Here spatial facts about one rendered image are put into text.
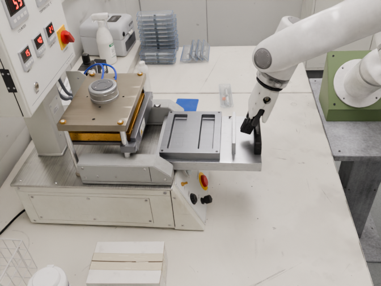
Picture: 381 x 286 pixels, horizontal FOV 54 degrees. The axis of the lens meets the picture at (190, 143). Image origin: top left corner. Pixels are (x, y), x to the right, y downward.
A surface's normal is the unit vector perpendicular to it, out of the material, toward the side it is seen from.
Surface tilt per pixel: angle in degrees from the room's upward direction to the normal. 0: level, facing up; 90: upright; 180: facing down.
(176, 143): 0
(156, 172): 90
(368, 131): 0
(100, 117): 0
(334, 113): 90
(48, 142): 90
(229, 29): 90
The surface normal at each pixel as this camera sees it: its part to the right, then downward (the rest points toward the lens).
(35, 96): 0.99, 0.01
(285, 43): -0.57, 0.16
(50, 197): -0.09, 0.63
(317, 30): 0.00, 0.07
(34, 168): -0.06, -0.78
